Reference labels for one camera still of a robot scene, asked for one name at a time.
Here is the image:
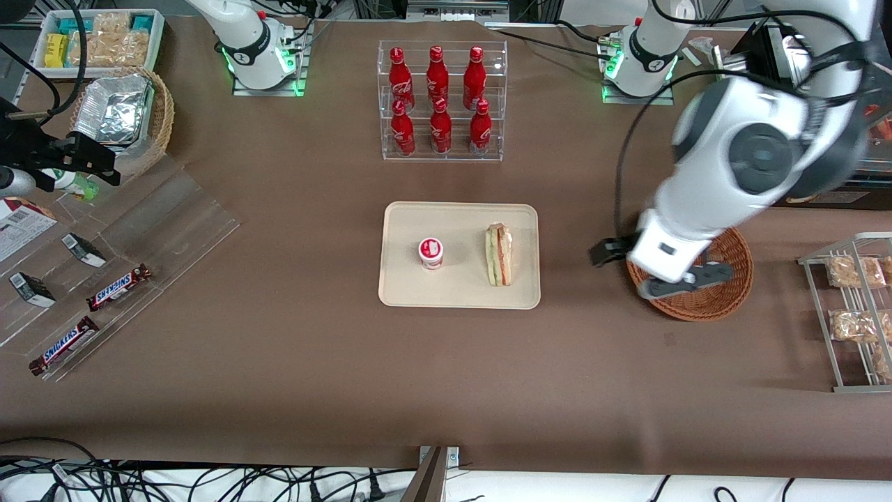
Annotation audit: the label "brown wicker basket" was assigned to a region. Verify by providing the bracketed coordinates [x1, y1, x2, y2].
[626, 226, 755, 322]

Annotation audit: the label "grey wire rack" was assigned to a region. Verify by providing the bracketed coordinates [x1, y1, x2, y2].
[798, 233, 892, 393]

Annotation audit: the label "yellow snack pack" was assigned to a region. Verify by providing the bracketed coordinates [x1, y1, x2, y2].
[44, 33, 70, 69]

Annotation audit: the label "clear cracker snack bags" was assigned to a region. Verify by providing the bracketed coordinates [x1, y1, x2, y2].
[68, 12, 151, 68]

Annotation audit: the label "brown table cover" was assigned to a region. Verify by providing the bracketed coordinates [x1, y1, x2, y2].
[0, 14, 892, 482]

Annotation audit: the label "red food on stick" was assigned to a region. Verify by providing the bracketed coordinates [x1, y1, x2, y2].
[864, 105, 892, 142]

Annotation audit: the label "red cola bottle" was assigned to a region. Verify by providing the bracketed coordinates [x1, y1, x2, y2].
[429, 98, 453, 155]
[388, 47, 416, 112]
[426, 46, 451, 105]
[390, 99, 417, 157]
[469, 99, 493, 156]
[463, 47, 487, 111]

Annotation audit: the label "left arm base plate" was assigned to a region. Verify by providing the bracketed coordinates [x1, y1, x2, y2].
[601, 78, 676, 106]

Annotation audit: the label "white plastic snack bin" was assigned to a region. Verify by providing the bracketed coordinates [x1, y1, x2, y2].
[31, 8, 167, 79]

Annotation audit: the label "clear acrylic bottle rack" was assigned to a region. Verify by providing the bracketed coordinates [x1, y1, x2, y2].
[377, 40, 508, 162]

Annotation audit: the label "clear acrylic display shelf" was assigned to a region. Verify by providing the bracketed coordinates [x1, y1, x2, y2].
[0, 153, 242, 383]

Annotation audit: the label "snickers chocolate bar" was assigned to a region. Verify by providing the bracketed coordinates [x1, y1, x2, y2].
[86, 264, 153, 312]
[29, 316, 100, 377]

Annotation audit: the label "aluminium table bracket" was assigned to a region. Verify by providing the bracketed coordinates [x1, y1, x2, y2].
[418, 446, 461, 469]

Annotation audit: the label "printed barcode carton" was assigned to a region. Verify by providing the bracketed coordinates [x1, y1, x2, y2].
[0, 197, 59, 263]

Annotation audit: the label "thin black table cable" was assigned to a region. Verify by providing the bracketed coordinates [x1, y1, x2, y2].
[486, 26, 617, 58]
[554, 19, 610, 46]

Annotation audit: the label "triangle sandwich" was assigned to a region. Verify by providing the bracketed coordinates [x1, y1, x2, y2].
[485, 222, 515, 288]

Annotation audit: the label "black food warmer box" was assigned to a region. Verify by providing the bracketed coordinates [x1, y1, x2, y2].
[732, 20, 892, 208]

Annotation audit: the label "dark metal post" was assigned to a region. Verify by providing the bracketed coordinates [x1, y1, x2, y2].
[400, 446, 448, 502]

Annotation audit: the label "light wicker basket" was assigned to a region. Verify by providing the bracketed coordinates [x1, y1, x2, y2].
[68, 66, 175, 179]

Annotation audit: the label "thick black cable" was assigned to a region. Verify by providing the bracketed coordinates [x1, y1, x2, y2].
[28, 0, 90, 130]
[0, 40, 62, 116]

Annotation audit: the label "green white small bottle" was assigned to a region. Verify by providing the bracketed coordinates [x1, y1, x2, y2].
[40, 169, 99, 201]

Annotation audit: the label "silver foil packs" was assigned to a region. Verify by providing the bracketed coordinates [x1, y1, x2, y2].
[72, 73, 155, 155]

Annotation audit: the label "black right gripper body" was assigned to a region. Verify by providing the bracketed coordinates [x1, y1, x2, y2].
[0, 98, 79, 193]

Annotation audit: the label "small black white box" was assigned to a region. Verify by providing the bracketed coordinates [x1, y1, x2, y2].
[8, 271, 56, 309]
[61, 233, 108, 269]

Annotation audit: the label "steel warmer pan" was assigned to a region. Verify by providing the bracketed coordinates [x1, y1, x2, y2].
[780, 31, 816, 86]

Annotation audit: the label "tangled black floor cables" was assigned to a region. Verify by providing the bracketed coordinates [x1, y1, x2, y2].
[0, 437, 419, 502]

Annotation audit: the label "beige plastic tray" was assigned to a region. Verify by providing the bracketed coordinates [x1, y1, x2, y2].
[378, 201, 541, 310]

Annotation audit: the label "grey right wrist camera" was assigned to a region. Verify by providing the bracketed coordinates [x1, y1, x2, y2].
[0, 166, 38, 197]

